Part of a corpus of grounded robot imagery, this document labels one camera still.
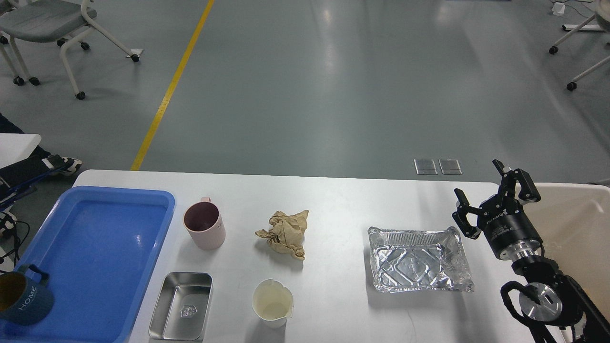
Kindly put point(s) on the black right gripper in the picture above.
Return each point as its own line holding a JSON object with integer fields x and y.
{"x": 501, "y": 218}

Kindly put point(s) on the aluminium foil tray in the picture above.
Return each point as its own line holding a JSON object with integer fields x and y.
{"x": 414, "y": 260}

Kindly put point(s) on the pink home mug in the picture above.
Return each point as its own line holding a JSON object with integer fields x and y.
{"x": 204, "y": 223}

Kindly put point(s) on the stainless steel tray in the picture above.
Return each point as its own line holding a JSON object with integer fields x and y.
{"x": 180, "y": 312}

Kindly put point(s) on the dark blue home mug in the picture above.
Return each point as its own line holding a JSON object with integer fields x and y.
{"x": 24, "y": 296}

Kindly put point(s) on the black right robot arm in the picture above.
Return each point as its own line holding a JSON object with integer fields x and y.
{"x": 550, "y": 297}

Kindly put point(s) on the right floor outlet plate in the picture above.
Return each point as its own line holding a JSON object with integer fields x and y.
{"x": 450, "y": 166}

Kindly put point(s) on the floor outlet plate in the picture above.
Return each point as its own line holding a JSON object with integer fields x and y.
{"x": 425, "y": 166}
{"x": 450, "y": 166}

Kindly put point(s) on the left floor outlet plate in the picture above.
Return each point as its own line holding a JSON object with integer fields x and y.
{"x": 425, "y": 166}

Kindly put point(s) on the beige plastic bin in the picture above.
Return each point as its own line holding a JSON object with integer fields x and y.
{"x": 574, "y": 223}

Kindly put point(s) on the crumpled brown paper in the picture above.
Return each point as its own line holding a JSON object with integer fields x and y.
{"x": 287, "y": 233}

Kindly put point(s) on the white paper cup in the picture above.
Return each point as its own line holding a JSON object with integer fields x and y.
{"x": 273, "y": 303}

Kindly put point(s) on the blue plastic tray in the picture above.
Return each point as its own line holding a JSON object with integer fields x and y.
{"x": 99, "y": 245}

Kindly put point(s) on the grey office chair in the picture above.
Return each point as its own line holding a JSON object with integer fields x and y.
{"x": 47, "y": 21}

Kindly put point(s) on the seated person leg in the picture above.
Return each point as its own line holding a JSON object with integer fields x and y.
{"x": 39, "y": 164}

